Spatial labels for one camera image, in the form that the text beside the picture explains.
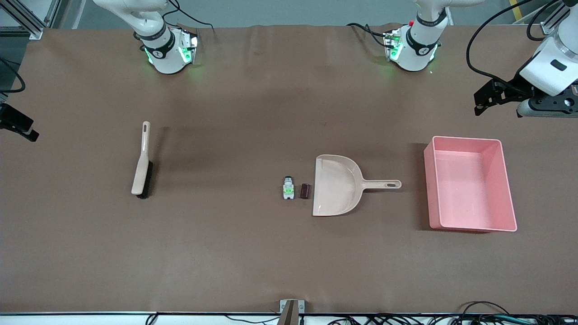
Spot pink plastic bin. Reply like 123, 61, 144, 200
424, 136, 518, 233

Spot beige plastic dustpan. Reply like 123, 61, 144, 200
312, 154, 402, 217

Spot black base cable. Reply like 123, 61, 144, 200
162, 0, 216, 34
347, 23, 390, 48

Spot black cable bundle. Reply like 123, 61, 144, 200
326, 301, 578, 325

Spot beige hand brush black bristles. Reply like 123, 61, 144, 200
131, 121, 154, 199

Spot black right base cable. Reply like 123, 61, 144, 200
162, 0, 216, 34

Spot brown table mat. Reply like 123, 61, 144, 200
0, 23, 578, 315

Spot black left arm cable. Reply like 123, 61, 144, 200
466, 0, 565, 84

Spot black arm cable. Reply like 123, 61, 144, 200
466, 0, 565, 84
0, 59, 26, 93

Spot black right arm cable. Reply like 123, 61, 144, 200
0, 59, 26, 93

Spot aluminium frame profile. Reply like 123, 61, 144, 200
0, 0, 61, 40
540, 2, 569, 35

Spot grey metal camera bracket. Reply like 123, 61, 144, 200
279, 299, 305, 325

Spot black left base cable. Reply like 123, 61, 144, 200
347, 23, 390, 48

